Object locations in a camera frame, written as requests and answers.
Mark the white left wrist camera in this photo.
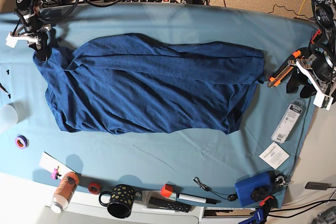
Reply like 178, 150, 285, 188
313, 92, 333, 111

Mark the orange bottle white cap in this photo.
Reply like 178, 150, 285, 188
50, 172, 79, 214

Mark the black dotted remote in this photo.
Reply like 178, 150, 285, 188
148, 197, 192, 213

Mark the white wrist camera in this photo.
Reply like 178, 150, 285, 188
5, 32, 19, 48
313, 92, 333, 111

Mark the orange black utility knife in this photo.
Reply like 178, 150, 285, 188
267, 50, 302, 88

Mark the blue box with knob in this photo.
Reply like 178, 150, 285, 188
235, 171, 278, 207

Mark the purple tape roll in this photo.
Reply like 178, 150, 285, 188
15, 135, 28, 149

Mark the blue clamp bottom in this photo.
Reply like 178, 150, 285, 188
239, 196, 277, 224

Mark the translucent plastic cup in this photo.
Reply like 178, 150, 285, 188
0, 104, 18, 134

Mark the black yellow-dotted mug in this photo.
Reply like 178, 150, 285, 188
98, 184, 135, 219

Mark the orange cube block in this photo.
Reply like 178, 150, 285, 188
160, 184, 174, 198

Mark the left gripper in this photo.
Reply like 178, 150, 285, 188
286, 55, 335, 99

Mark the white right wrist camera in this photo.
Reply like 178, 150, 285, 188
5, 32, 19, 48

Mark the orange tape roll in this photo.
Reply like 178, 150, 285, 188
88, 182, 102, 195

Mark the orange black clamp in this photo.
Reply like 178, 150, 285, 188
310, 29, 323, 45

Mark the black adapter right edge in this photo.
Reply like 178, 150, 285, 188
305, 182, 330, 190

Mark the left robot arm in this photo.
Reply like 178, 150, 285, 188
268, 0, 335, 108

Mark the black marker pen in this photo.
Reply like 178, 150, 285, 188
176, 193, 221, 205

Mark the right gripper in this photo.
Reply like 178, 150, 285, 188
11, 24, 51, 61

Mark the clear plastic blister pack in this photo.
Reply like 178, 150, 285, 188
271, 99, 305, 144

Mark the pink clip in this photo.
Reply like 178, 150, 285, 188
51, 167, 62, 180

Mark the white paper leaflet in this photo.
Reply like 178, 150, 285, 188
259, 142, 290, 169

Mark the blue t-shirt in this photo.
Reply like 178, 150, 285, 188
33, 34, 265, 135

